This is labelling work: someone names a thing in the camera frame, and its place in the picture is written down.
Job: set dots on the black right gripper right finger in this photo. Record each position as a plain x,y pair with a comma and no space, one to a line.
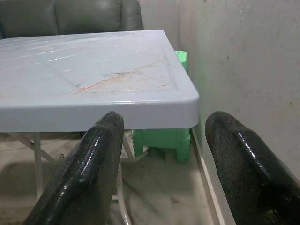
253,178

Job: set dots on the green plastic stool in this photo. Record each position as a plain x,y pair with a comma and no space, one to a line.
159,140

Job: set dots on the white skirting board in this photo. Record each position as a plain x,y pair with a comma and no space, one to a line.
206,173

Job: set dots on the green leather sofa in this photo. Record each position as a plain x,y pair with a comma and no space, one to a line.
82,16

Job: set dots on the pale blue plastic folding table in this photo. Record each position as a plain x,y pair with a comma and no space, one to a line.
93,70

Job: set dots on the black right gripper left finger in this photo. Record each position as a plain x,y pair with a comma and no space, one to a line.
89,173

